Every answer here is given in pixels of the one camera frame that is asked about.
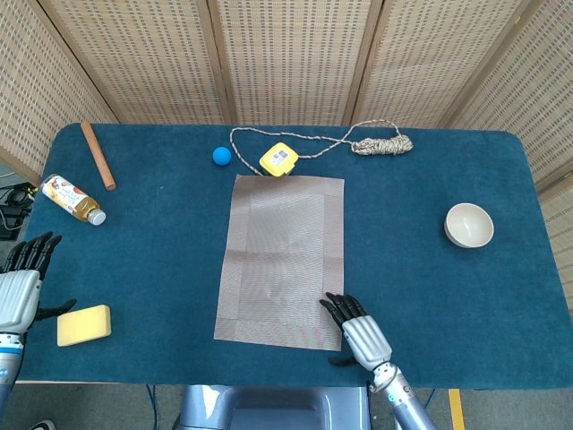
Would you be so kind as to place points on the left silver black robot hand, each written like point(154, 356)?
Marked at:
point(18, 295)

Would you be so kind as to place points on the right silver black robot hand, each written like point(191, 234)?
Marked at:
point(365, 340)

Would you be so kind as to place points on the woven grey placemat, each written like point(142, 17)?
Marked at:
point(277, 251)

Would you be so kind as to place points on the cream ceramic bowl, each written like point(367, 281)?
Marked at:
point(469, 226)

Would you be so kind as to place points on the blue carpet table cover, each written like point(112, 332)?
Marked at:
point(425, 322)

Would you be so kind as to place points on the yellow sponge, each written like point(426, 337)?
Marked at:
point(84, 324)

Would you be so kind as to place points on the black equipment on floor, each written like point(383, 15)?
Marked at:
point(15, 197)

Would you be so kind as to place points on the blue-grey robot torso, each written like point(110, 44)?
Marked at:
point(277, 407)

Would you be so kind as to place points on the tea bottle with white cap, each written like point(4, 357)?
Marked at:
point(67, 195)

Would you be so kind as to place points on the yellow floor tape strip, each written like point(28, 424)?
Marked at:
point(455, 410)

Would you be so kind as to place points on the brown wooden dowel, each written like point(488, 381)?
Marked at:
point(98, 157)

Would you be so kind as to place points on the green box with yellow lid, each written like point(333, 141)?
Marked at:
point(278, 159)

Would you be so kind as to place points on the blue ball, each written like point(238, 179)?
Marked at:
point(222, 157)

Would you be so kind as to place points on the woven bamboo folding screen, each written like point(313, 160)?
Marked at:
point(291, 54)

